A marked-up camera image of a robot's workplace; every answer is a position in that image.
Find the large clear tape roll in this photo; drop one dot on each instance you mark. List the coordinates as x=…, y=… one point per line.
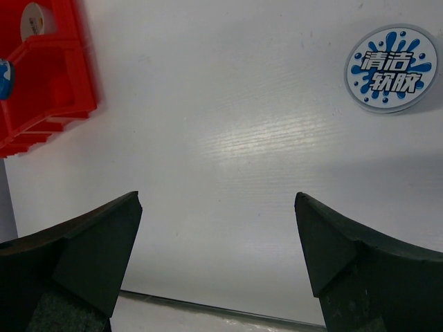
x=37, y=19

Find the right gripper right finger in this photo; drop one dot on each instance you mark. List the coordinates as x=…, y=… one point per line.
x=366, y=280

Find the red compartment bin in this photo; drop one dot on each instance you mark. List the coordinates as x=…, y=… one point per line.
x=53, y=84

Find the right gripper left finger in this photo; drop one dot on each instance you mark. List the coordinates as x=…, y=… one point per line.
x=68, y=277

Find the blue round tub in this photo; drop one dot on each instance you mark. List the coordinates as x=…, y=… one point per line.
x=7, y=79
x=392, y=68

